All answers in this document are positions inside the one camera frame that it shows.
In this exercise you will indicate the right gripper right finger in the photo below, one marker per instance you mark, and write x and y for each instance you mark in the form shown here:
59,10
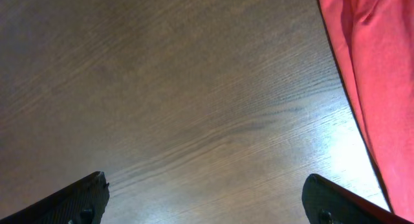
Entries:
325,202

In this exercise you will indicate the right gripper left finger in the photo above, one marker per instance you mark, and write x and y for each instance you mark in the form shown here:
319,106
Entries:
82,202

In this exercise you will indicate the red t-shirt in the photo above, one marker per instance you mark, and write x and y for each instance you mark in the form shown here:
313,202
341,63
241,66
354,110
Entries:
372,41

